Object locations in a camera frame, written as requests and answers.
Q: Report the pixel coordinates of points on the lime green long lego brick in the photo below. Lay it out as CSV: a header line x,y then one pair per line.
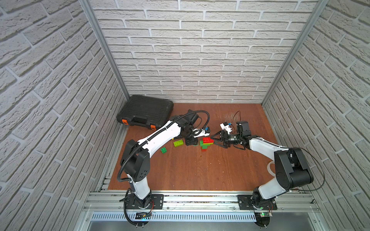
x,y
178,143

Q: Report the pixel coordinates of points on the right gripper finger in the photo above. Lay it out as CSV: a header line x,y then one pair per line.
x,y
221,135
222,144

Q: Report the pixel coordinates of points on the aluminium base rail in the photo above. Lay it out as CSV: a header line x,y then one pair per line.
x,y
193,206

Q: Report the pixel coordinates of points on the black plastic tool case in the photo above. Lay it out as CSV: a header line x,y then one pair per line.
x,y
144,111

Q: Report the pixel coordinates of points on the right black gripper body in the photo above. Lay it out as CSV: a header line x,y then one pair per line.
x,y
232,139

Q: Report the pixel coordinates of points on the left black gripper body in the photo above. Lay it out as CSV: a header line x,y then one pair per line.
x,y
191,140

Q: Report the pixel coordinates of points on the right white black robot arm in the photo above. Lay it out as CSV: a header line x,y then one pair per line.
x,y
291,167

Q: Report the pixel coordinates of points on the red long lego brick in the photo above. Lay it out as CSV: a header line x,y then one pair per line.
x,y
207,140

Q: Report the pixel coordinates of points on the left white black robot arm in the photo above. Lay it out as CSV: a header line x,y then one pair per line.
x,y
135,162

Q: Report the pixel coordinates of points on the clear tape roll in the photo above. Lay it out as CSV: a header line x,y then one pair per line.
x,y
271,168

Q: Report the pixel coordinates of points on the dark green long lego brick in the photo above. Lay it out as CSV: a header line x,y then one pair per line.
x,y
204,146

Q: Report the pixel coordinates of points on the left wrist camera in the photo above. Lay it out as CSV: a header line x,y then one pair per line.
x,y
201,132

